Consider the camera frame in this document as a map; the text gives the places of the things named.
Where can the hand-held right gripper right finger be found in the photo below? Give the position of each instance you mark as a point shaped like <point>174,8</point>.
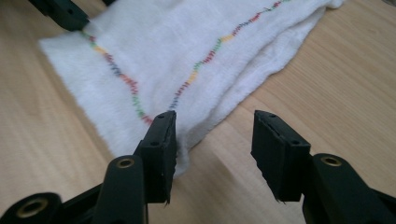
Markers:
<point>280,161</point>

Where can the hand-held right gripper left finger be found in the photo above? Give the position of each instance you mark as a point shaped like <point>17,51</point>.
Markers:
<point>158,161</point>

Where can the white cloth with coloured stitching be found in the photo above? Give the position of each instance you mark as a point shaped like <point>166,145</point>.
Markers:
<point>174,46</point>

